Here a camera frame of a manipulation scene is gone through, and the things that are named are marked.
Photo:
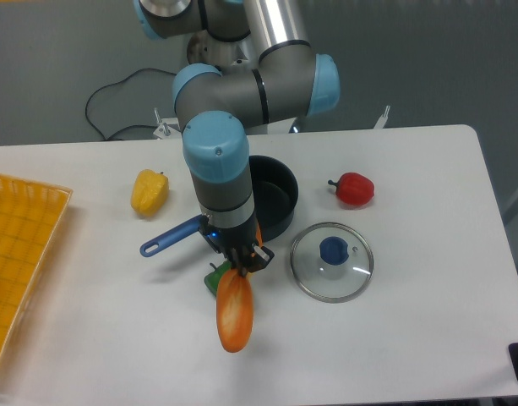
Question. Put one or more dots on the left metal table clamp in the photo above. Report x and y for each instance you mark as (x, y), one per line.
(162, 130)

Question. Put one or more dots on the yellow woven basket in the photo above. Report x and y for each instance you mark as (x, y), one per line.
(30, 215)

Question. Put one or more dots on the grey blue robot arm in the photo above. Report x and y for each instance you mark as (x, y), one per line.
(216, 103)

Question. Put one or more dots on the metal table clamp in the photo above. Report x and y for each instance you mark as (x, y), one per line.
(383, 118)
(162, 130)

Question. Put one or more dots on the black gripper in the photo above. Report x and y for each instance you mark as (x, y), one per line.
(238, 243)

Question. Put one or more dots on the dark pot with blue handle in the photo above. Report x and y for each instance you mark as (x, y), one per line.
(275, 191)

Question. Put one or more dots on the right metal table clamp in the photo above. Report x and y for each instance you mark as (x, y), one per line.
(383, 118)

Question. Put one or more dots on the glass lid with blue knob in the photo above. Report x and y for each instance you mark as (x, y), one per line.
(331, 262)

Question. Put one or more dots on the long orange bread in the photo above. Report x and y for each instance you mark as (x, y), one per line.
(234, 310)

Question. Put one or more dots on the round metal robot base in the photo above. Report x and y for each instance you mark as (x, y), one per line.
(227, 56)

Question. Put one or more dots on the yellow bell pepper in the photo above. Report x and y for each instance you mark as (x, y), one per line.
(149, 193)

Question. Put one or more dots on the red bell pepper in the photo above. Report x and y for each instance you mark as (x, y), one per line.
(353, 189)

